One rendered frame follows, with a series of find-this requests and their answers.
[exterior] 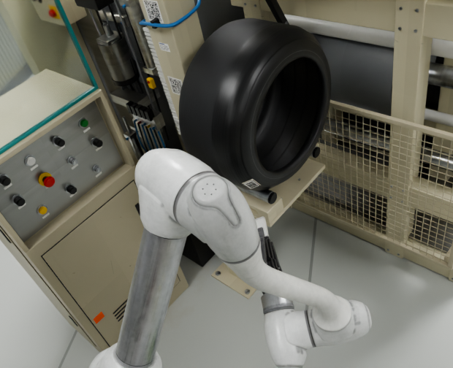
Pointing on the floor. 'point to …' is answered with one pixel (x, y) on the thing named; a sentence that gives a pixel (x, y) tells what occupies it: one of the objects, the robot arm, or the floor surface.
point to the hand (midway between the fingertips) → (261, 228)
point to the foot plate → (233, 281)
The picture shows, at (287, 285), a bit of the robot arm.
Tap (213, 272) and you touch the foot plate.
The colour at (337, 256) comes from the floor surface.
